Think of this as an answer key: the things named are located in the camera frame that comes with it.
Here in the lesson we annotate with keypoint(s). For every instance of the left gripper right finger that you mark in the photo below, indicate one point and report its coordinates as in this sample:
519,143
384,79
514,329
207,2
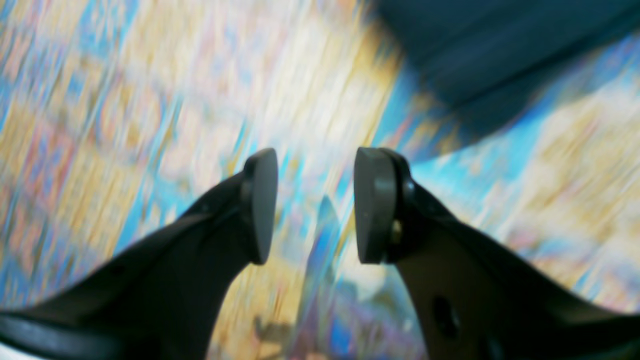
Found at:
474,298

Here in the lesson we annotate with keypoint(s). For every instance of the dark blue t-shirt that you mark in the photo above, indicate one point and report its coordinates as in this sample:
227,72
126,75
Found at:
474,66

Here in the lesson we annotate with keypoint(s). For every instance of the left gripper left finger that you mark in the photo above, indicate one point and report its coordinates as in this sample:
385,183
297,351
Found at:
160,298

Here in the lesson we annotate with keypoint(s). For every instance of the patterned tablecloth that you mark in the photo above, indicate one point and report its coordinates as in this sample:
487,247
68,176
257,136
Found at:
116,115

